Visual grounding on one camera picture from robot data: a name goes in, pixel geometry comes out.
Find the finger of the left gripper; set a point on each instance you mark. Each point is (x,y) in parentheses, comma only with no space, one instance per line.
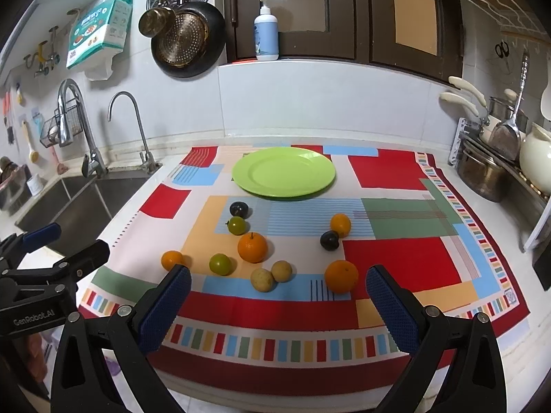
(84,262)
(32,241)

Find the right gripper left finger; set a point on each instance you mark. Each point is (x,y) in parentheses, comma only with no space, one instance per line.
(158,308)

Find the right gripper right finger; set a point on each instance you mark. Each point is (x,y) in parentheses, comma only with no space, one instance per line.
(396,308)

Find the small orange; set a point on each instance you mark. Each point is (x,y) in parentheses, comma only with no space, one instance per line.
(172,258)

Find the green lime fruit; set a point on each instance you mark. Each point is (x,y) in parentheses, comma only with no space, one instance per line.
(221,265)

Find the dark plum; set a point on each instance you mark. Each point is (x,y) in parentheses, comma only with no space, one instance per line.
(239,209)
(330,240)

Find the brown round fruit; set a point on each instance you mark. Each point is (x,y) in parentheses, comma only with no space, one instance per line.
(282,271)
(262,280)

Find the large orange with stem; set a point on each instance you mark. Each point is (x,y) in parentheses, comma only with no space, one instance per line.
(252,247)

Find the green fruit with stem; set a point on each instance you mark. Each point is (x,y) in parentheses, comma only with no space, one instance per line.
(237,226)

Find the stainless steel sink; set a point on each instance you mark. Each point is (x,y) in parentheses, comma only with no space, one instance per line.
(82,207)

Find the pull-down chrome faucet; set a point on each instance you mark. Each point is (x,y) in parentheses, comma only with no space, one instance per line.
(69,94)

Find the yellow orange fruit right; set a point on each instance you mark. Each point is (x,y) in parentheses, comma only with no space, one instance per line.
(341,224)

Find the colourful patchwork table mat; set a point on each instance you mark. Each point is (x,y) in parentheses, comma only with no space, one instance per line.
(300,339)

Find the steel cooking pot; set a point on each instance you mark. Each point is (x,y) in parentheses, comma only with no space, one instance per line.
(482,173)

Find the green plate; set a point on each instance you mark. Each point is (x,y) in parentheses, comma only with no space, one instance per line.
(283,172)

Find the metal dish rack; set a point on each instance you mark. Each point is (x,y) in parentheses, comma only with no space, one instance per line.
(466,131)

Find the metal skimmer ladle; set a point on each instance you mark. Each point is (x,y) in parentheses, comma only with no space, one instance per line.
(505,137)

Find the cream ceramic teapot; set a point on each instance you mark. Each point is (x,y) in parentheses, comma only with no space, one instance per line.
(535,158)

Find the teal white paper box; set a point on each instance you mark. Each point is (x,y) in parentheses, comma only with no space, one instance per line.
(97,37)

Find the small brass saucepan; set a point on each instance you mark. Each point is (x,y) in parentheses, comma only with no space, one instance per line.
(156,21)

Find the black frying pan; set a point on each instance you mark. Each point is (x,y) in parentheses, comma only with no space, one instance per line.
(190,41)

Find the white rice spoon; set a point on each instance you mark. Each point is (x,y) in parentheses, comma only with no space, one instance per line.
(545,104)

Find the blue white pump bottle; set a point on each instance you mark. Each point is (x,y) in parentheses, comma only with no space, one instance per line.
(265,28)

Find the wire sponge basket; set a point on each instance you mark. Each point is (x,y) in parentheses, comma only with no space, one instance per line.
(50,131)

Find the cream pan handle lower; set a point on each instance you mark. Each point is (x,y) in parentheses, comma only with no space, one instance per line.
(455,99)

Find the cream pan handle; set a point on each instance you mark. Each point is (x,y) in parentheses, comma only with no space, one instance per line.
(467,86)
(455,99)

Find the cream pan handle upper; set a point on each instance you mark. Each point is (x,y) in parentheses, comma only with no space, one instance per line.
(467,86)

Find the black scissors on wall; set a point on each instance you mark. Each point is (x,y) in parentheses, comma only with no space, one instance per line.
(502,50)

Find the dark brown window frame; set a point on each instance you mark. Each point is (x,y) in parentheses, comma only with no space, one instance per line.
(420,37)

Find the white wire wall rack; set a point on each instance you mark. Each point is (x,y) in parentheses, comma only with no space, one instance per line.
(511,18)

